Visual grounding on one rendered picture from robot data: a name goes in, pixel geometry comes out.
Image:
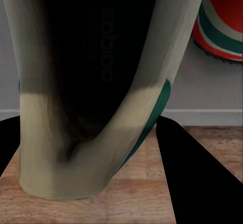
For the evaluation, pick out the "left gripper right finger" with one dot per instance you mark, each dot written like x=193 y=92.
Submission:
x=202 y=190

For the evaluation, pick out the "gym shoe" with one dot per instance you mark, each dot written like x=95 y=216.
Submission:
x=218 y=30
x=95 y=75

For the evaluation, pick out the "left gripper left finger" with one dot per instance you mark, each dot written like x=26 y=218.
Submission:
x=9 y=140

